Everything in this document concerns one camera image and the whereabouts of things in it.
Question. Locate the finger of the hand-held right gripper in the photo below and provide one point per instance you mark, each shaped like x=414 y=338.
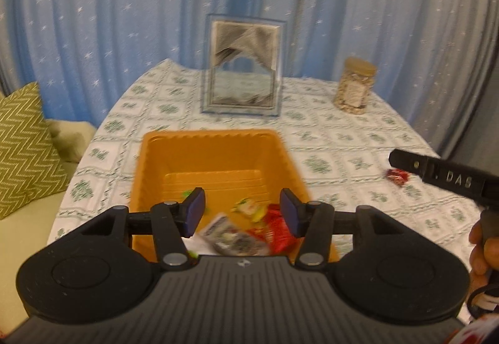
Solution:
x=407 y=161

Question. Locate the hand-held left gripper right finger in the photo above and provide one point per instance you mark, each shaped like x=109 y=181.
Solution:
x=290 y=211

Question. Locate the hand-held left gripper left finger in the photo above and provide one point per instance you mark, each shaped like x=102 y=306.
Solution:
x=195 y=211

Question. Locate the small red candy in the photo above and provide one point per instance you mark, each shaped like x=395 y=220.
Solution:
x=397 y=177

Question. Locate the large red snack packet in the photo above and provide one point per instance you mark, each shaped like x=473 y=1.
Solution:
x=278 y=231

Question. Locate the yellow snack packet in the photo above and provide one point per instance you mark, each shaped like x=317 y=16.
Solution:
x=251 y=210

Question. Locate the grey snack packet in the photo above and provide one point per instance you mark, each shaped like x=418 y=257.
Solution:
x=234 y=237

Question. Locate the orange plastic tray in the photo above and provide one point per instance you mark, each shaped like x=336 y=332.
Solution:
x=214 y=157

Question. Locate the person's right hand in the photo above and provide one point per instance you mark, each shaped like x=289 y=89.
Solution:
x=481 y=262

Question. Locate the clear jar of nuts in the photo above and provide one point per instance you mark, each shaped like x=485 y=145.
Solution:
x=354 y=91

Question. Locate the grey-blue drape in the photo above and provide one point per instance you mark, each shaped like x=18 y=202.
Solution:
x=475 y=75

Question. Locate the red and white clothing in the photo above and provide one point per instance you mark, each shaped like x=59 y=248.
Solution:
x=473 y=335

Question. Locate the beige sofa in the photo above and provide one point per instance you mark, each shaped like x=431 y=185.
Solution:
x=23 y=270

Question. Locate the green zigzag pillow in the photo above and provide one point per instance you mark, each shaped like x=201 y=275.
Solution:
x=23 y=145

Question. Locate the blue star print curtain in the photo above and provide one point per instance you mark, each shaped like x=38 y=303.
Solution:
x=117 y=17

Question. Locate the sand art picture frame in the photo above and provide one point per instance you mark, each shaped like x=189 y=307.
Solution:
x=241 y=94

